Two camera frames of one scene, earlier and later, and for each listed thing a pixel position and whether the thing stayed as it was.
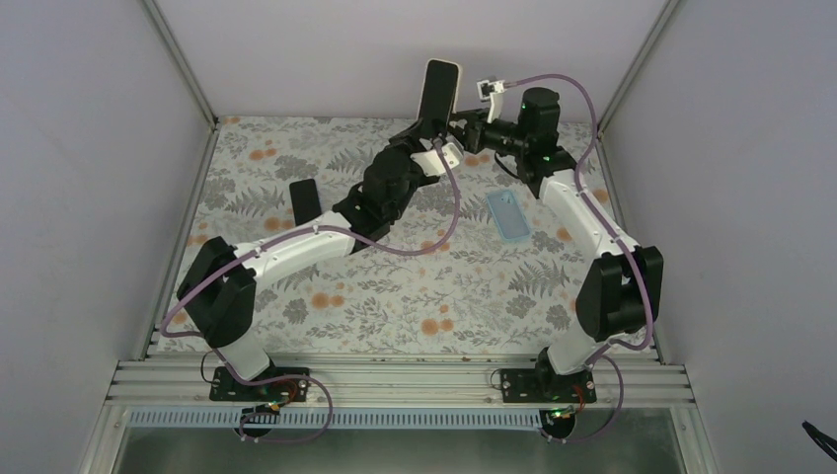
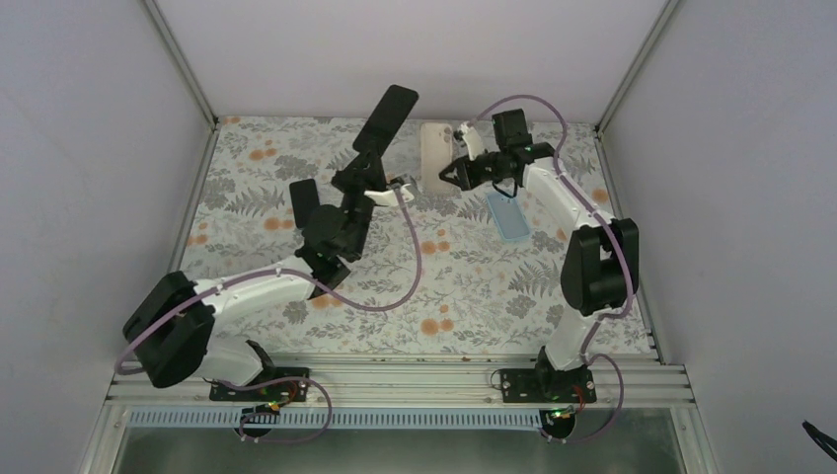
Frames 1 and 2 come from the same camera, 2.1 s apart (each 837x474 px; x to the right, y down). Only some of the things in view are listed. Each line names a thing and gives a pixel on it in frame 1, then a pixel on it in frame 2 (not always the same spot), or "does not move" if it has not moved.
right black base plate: [546, 385] does not move
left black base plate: [226, 386] does not move
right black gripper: [472, 138] -> [467, 180]
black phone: [439, 93] -> [386, 120]
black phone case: [305, 200] does not move
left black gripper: [407, 139] -> [372, 179]
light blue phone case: [508, 215] does not move
